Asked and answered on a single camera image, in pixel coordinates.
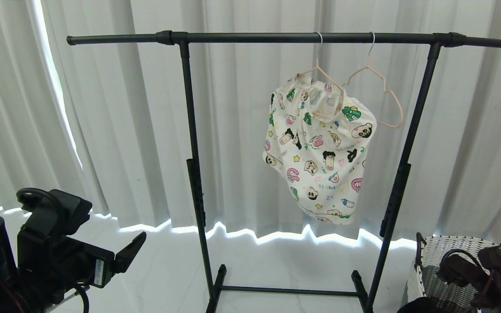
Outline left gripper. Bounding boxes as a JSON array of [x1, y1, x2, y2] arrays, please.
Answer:
[[16, 231, 147, 307]]

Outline cream printed garment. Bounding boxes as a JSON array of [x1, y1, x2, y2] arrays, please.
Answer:
[[262, 74, 378, 226]]

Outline pink clothes hanger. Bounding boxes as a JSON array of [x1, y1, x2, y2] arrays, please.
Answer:
[[342, 33, 404, 130], [296, 33, 347, 123]]

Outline black garment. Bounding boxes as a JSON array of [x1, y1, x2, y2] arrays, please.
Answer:
[[401, 297, 453, 313]]

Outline black clothes rack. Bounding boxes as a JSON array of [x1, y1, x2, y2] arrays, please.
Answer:
[[67, 30, 501, 313]]

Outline white laundry basket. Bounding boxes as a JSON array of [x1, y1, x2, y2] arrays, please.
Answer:
[[401, 233, 501, 313]]

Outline white curtain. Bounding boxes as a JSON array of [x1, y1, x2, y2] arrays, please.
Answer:
[[0, 0, 501, 244]]

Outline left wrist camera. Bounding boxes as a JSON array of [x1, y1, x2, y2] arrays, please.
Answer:
[[16, 188, 93, 240]]

